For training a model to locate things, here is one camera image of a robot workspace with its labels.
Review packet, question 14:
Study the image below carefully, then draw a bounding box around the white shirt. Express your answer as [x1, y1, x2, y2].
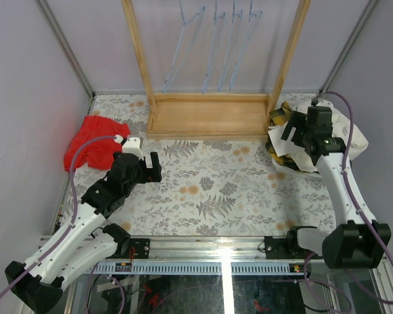
[268, 100, 369, 174]

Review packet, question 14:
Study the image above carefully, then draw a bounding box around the white plastic basket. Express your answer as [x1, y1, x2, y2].
[271, 106, 345, 179]

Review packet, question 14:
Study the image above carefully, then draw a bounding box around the blue wire hanger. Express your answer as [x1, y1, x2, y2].
[229, 1, 263, 90]

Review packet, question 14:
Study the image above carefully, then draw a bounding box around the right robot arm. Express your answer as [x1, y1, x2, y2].
[281, 106, 391, 269]

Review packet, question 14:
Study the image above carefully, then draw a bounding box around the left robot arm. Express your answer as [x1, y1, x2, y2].
[5, 152, 162, 313]

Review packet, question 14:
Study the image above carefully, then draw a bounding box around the red cloth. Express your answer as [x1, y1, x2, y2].
[64, 115, 131, 172]

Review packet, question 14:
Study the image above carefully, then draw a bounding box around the wooden clothes rack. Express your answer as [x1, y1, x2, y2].
[122, 1, 310, 140]

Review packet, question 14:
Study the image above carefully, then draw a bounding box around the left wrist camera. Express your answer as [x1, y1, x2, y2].
[114, 135, 144, 160]

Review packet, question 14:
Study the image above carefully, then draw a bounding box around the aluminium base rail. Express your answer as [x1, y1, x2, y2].
[35, 235, 389, 275]

